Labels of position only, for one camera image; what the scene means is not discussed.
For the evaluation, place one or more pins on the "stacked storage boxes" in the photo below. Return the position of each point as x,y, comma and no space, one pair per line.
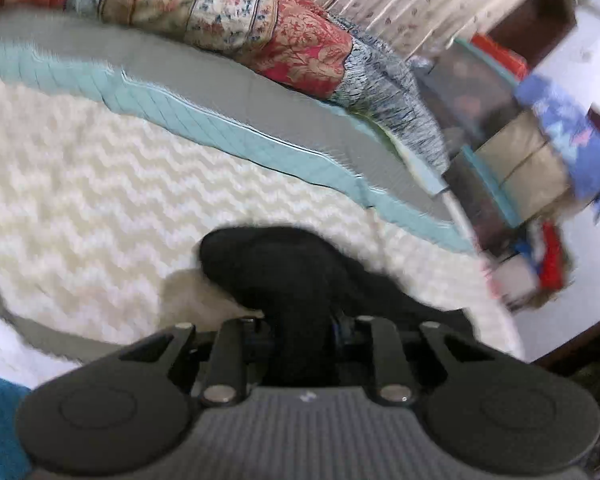
470,105

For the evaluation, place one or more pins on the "printed zigzag bedspread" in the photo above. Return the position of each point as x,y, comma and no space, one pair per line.
130,175

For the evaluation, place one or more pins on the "dark wooden furniture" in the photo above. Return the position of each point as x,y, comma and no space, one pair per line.
535,20

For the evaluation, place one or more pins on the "floral patchwork quilt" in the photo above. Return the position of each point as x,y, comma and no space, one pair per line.
260,15

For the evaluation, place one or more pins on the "black pants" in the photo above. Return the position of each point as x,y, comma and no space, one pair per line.
285,270

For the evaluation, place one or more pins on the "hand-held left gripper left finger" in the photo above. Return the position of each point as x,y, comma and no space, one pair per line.
230,355

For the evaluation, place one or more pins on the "pile of colourful clothes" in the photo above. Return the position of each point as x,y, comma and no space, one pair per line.
560,145

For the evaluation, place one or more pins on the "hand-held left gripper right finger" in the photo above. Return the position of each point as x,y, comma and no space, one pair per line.
387,355

